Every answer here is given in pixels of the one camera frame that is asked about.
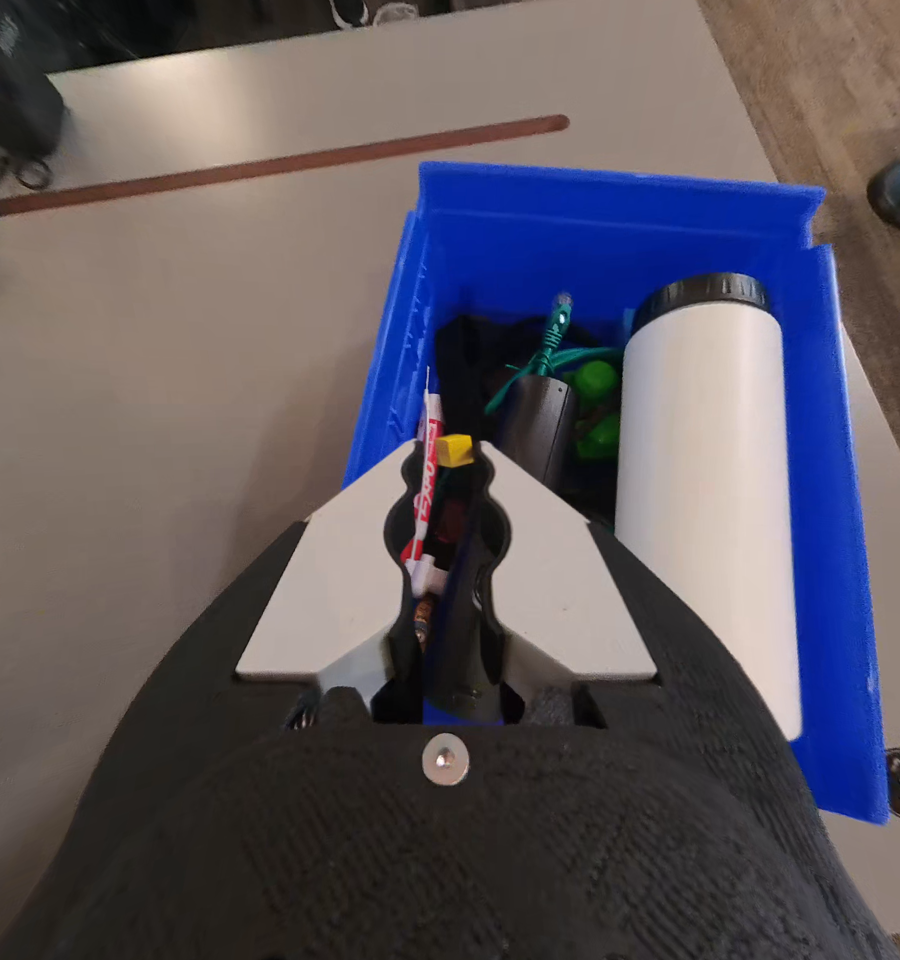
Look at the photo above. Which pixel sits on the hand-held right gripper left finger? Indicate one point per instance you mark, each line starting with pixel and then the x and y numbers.
pixel 337 585

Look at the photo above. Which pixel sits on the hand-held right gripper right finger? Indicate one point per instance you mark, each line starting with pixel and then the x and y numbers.
pixel 570 592

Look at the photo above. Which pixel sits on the blue plastic bin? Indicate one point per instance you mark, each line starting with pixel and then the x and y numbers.
pixel 607 240

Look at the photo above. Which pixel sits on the bright green plastic piece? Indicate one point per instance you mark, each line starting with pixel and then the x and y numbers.
pixel 598 439
pixel 596 384

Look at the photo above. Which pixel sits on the white bottle with black cap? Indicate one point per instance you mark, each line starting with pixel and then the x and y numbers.
pixel 697 487

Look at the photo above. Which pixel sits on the black cylinder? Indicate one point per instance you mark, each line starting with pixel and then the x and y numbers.
pixel 543 427

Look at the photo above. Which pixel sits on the small yellow cube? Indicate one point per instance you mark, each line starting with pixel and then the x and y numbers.
pixel 453 450

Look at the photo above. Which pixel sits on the red and white marker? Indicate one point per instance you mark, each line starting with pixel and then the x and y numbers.
pixel 431 416

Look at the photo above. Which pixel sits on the black backpack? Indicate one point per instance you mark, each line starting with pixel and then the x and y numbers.
pixel 7 97

